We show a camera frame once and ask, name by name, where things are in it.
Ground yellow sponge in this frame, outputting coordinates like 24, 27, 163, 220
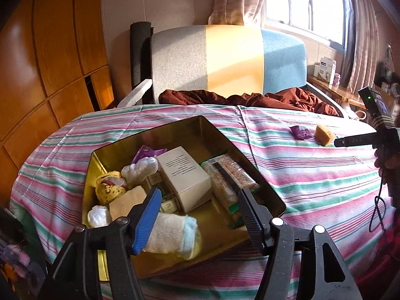
313, 124, 336, 146

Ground wooden wardrobe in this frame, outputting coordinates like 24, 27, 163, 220
0, 0, 115, 207

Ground white plastic wrap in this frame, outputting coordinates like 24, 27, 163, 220
121, 157, 158, 186
87, 205, 112, 229

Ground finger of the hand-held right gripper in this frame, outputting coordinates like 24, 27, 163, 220
334, 132, 376, 148

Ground white bed rail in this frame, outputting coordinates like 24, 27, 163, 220
117, 79, 154, 108
306, 81, 354, 119

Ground wooden desk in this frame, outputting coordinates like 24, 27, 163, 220
308, 75, 369, 110

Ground brown blanket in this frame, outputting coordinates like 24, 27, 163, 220
159, 87, 340, 117

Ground clear packet with orange pattern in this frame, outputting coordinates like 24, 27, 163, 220
200, 154, 260, 207

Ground striped bed sheet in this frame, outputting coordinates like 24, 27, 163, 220
9, 104, 397, 300

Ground grey yellow blue headboard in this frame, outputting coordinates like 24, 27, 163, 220
150, 24, 307, 104

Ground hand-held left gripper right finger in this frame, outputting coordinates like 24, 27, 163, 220
237, 188, 363, 300

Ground person's right hand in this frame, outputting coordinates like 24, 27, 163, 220
374, 147, 396, 182

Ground beige patterned curtain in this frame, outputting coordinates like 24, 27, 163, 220
208, 0, 268, 27

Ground green white small box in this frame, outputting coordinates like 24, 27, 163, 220
159, 194, 179, 215

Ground window with metal bars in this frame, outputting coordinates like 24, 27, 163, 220
264, 0, 349, 51

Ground pink and grey curtain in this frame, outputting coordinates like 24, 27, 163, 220
342, 0, 380, 96

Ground gold tin box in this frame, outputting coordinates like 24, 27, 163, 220
82, 115, 286, 282

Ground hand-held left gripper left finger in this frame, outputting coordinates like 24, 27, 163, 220
39, 187, 163, 300

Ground white boxes on desk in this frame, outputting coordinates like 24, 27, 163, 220
313, 56, 337, 84

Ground tan sponge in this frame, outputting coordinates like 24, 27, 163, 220
109, 185, 147, 221

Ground cluttered wooden shelf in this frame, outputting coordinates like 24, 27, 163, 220
376, 45, 400, 116

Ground mustard knitted sock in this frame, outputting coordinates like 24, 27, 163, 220
95, 170, 129, 205

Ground black cable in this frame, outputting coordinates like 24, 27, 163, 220
369, 169, 388, 233

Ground person's red plaid clothing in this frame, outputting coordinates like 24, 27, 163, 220
365, 215, 400, 300

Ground beige cardboard box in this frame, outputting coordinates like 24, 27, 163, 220
155, 146, 212, 214

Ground purple snack packet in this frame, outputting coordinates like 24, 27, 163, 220
289, 125, 312, 141
131, 145, 165, 165

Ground black rolled mat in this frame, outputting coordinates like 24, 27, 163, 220
129, 21, 154, 105

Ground white sock with blue toe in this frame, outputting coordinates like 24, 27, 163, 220
142, 212, 201, 261

